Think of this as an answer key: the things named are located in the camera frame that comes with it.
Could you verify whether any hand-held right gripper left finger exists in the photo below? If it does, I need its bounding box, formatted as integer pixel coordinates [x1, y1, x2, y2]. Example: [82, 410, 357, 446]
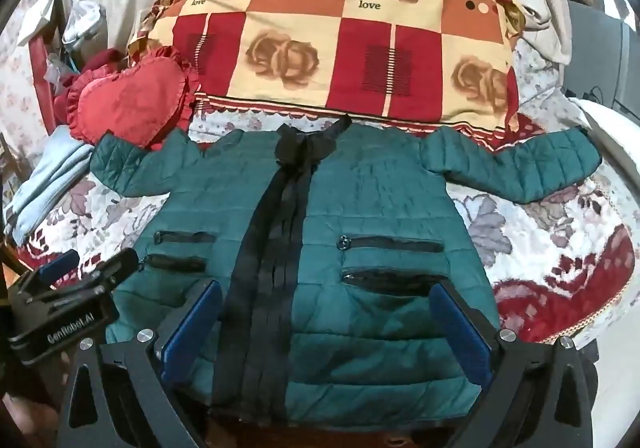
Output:
[55, 278, 223, 448]

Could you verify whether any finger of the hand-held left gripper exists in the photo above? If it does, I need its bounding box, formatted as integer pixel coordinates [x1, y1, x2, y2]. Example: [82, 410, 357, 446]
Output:
[75, 248, 139, 289]
[38, 249, 81, 285]

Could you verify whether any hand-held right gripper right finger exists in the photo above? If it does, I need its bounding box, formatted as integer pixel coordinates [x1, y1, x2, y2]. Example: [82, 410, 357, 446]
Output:
[429, 282, 608, 448]

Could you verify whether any green quilted jacket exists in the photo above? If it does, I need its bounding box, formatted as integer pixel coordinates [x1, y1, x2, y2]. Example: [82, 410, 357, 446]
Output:
[90, 115, 603, 434]

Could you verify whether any light blue folded cloth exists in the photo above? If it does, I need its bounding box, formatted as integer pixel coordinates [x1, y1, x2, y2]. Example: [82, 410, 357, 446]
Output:
[5, 125, 96, 249]

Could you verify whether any floral red and white blanket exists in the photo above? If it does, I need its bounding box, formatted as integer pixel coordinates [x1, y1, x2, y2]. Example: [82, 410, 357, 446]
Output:
[10, 35, 638, 349]

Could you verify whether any red heart-shaped pillow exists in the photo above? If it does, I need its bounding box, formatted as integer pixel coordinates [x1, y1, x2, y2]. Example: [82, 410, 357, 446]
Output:
[65, 46, 201, 151]

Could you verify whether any clear plastic bag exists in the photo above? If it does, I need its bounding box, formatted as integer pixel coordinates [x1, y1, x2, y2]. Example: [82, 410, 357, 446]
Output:
[61, 2, 109, 54]

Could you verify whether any dark grey chair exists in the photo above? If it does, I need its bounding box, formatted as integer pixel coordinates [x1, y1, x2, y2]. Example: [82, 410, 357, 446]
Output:
[566, 0, 637, 101]

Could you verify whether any red wooden post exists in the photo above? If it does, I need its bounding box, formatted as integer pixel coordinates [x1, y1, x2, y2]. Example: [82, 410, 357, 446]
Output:
[29, 34, 52, 135]

